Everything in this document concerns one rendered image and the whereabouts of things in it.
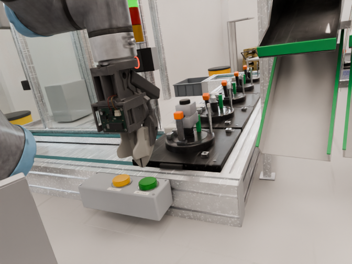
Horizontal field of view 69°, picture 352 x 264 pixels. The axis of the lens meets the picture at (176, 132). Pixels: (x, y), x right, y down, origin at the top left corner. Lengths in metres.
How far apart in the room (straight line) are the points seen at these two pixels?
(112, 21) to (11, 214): 0.30
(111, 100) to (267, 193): 0.44
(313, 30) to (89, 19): 0.42
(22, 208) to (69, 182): 0.54
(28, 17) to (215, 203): 0.47
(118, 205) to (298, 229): 0.37
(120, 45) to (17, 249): 0.31
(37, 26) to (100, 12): 0.11
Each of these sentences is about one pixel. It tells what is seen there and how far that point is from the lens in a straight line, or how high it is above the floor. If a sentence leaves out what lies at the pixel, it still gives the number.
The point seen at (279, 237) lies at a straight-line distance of 0.57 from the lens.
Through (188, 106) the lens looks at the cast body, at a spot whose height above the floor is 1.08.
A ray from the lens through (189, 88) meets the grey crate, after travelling 2.69.
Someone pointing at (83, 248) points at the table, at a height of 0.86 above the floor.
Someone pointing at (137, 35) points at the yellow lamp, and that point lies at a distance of 0.84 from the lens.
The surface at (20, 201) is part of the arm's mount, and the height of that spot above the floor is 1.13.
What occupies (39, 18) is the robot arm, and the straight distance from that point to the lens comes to 0.48.
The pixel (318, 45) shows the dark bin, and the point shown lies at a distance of 0.52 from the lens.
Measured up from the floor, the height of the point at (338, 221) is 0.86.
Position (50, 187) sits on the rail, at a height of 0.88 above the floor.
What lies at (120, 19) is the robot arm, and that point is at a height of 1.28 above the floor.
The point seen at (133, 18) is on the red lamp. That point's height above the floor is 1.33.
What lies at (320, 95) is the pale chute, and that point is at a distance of 0.62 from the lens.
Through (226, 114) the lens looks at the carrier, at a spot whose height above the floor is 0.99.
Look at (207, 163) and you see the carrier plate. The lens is 0.59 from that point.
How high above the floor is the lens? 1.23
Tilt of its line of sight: 19 degrees down
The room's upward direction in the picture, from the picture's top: 9 degrees counter-clockwise
